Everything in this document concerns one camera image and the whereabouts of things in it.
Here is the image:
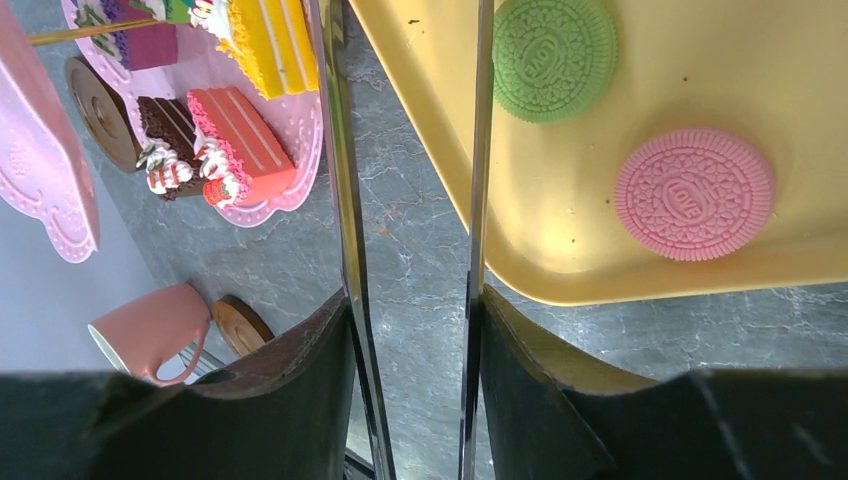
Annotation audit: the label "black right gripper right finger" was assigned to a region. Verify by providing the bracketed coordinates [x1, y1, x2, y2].
[481, 287, 847, 479]

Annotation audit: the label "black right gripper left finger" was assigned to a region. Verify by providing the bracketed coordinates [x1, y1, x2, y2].
[1, 292, 355, 479]

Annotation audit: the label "red strawberry cake slice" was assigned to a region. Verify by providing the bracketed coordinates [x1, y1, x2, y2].
[187, 86, 297, 210]

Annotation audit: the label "chocolate cake slice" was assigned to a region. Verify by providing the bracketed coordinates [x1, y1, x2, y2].
[136, 96, 205, 201]

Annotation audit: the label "brown saucer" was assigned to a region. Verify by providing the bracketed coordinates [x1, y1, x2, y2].
[212, 295, 275, 357]
[64, 57, 141, 174]

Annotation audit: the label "yellow cake slice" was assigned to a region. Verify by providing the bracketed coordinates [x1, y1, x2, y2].
[188, 0, 319, 100]

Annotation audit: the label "purple cake slice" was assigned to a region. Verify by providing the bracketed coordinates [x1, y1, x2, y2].
[68, 1, 178, 74]

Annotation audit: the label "metal serving tongs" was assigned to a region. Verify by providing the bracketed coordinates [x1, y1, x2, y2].
[307, 1, 495, 479]

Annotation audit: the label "beige cup left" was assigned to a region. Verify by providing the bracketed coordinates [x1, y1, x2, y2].
[88, 283, 211, 386]

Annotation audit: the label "pink three-tier cake stand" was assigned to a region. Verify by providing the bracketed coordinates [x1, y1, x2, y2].
[1, 1, 323, 263]

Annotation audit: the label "yellow serving tray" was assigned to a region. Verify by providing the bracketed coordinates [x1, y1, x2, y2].
[347, 0, 848, 308]

